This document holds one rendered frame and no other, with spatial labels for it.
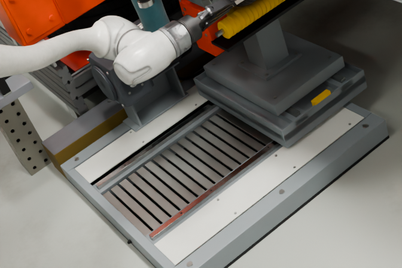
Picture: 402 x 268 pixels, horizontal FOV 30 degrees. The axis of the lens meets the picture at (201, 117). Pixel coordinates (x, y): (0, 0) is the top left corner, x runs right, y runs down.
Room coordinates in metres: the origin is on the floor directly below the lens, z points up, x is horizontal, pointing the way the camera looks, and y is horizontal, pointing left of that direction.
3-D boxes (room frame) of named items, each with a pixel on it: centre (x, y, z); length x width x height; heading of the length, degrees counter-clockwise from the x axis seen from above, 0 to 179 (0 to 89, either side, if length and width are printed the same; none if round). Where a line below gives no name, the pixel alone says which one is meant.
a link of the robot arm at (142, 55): (1.73, 0.09, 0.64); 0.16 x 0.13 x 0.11; 113
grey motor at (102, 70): (2.29, 0.08, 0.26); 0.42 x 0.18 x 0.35; 113
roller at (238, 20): (1.97, -0.27, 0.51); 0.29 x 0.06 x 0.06; 113
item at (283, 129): (2.10, -0.29, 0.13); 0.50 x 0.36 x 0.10; 23
